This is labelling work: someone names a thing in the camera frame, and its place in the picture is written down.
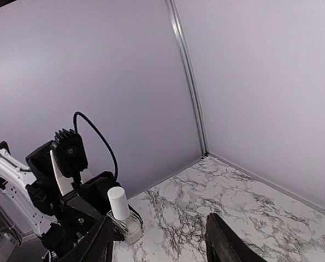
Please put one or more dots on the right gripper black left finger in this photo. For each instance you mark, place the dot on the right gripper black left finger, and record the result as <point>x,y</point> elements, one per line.
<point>97,245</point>

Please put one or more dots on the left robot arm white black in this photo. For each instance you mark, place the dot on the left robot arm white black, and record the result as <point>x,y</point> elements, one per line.
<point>33,190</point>

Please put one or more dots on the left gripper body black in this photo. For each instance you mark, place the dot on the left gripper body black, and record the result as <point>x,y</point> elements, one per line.
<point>94,191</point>

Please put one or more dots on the left aluminium corner post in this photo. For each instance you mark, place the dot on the left aluminium corner post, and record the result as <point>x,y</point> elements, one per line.
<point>189,74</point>

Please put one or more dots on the clear nail polish bottle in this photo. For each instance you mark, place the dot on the clear nail polish bottle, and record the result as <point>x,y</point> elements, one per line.
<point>130,229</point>

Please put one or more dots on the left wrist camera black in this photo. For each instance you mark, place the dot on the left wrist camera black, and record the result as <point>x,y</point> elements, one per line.
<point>69,153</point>

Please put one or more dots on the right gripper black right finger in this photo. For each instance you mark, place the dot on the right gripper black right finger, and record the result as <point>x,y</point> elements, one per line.
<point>223,244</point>

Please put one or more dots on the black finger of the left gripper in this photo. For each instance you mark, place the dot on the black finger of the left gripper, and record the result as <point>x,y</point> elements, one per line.
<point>80,217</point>
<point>127,223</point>

